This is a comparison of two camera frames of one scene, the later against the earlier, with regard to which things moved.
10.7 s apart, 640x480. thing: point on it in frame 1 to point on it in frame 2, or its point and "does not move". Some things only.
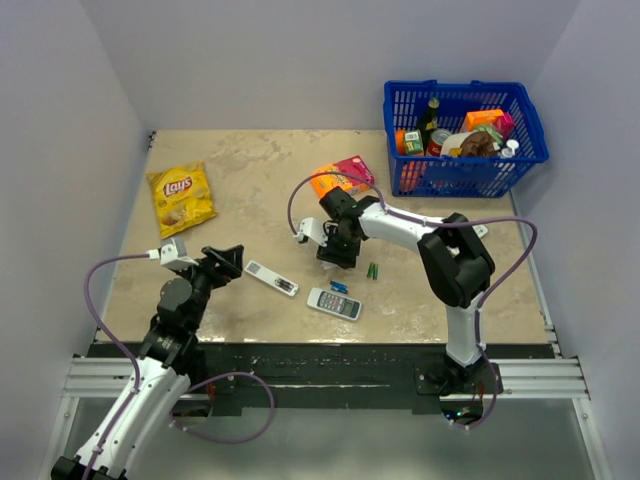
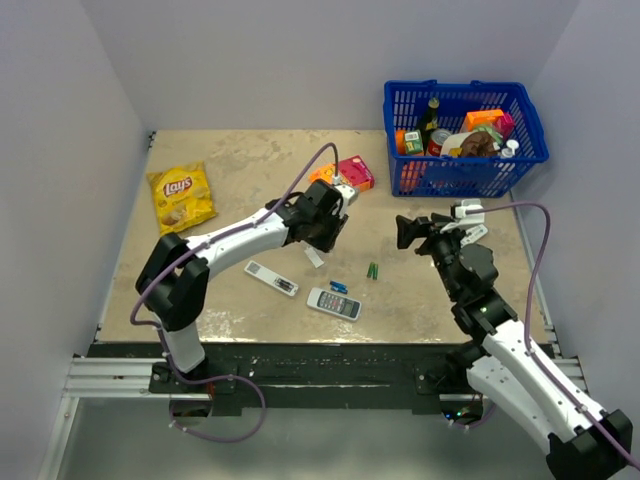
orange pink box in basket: [502, 124] does not move
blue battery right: [339, 286] does not move
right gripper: [345, 259] to [408, 231]
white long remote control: [271, 277] does not move
